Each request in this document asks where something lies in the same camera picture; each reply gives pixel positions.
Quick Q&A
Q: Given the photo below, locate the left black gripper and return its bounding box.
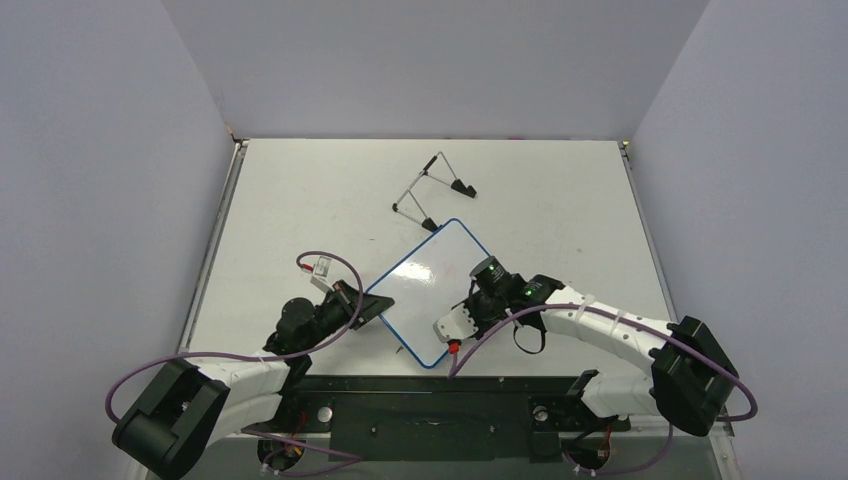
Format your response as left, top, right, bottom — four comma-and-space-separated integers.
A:
300, 279, 393, 353

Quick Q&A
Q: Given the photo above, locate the blue framed whiteboard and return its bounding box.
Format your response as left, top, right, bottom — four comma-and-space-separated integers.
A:
366, 218, 490, 369

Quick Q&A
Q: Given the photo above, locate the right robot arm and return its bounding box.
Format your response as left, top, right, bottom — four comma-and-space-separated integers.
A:
434, 256, 742, 437

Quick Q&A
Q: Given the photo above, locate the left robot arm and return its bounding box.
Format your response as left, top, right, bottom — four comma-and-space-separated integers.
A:
111, 280, 395, 479

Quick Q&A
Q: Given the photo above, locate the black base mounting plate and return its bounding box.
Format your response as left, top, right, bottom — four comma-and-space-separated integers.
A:
254, 375, 631, 463

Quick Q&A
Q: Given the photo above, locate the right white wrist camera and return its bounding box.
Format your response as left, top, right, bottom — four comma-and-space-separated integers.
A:
433, 306, 479, 354

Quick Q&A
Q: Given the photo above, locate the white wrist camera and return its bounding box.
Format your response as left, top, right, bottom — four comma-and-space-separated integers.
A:
297, 255, 334, 293
433, 306, 479, 354

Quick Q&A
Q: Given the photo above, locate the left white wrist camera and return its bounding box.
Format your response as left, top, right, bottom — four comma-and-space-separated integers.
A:
297, 255, 334, 293

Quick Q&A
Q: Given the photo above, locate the wire easel stand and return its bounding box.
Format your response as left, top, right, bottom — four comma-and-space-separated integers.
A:
391, 151, 478, 233

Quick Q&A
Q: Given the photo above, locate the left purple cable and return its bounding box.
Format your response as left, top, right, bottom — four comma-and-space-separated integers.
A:
104, 250, 366, 478

